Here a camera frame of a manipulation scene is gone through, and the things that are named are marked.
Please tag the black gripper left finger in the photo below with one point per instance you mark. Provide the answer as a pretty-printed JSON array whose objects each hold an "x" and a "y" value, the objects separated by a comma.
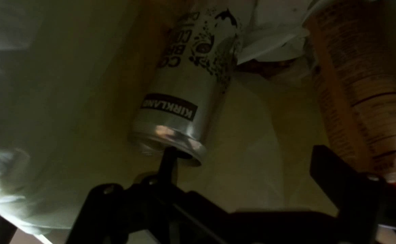
[{"x": 135, "y": 211}]

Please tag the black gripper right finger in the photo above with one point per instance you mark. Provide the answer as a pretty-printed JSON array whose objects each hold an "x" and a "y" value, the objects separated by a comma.
[{"x": 361, "y": 203}]

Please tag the silver cold brew coffee can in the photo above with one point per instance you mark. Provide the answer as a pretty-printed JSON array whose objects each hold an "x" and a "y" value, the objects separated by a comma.
[{"x": 185, "y": 89}]

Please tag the orange drink can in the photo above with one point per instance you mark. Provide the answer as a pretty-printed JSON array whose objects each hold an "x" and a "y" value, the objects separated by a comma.
[{"x": 370, "y": 85}]

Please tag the white plastic bin liner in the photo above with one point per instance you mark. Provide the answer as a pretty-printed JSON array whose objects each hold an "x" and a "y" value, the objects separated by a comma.
[{"x": 50, "y": 99}]

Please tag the crumpled white paper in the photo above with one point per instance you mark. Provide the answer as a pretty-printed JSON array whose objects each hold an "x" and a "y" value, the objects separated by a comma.
[{"x": 275, "y": 31}]

